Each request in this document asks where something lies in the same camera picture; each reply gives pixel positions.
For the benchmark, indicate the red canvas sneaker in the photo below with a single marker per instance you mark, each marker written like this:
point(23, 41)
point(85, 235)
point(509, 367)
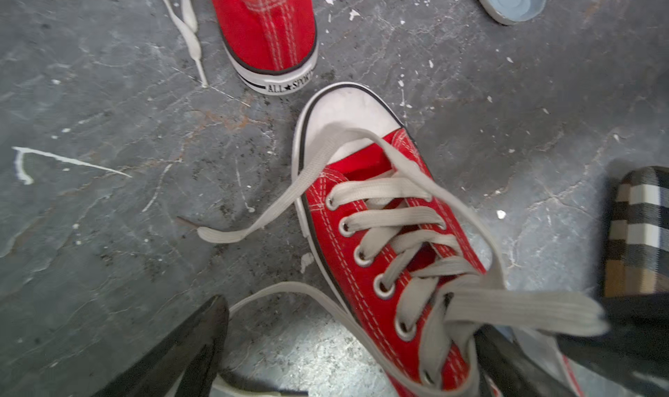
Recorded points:
point(413, 271)
point(272, 44)

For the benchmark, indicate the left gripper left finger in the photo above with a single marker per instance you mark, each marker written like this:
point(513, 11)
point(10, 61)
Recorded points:
point(184, 363)

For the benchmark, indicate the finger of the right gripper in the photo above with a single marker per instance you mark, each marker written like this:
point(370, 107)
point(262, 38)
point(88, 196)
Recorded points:
point(634, 352)

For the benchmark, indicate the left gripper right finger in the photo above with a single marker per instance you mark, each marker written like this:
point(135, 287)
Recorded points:
point(511, 370)

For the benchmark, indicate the plaid beige glasses case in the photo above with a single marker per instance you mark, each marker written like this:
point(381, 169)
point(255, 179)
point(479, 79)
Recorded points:
point(637, 245)

